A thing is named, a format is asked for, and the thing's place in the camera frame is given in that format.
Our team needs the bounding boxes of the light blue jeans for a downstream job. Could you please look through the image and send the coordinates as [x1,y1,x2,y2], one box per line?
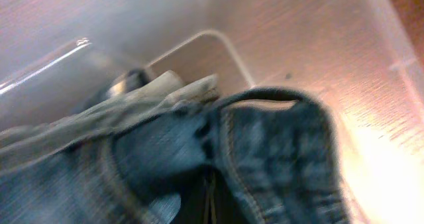
[1,70,219,174]

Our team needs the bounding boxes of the dark blue jeans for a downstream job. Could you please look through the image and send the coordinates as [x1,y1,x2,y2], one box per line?
[1,87,350,223]

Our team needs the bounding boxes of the clear plastic storage bin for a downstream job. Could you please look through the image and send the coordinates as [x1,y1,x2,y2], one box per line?
[1,0,423,223]

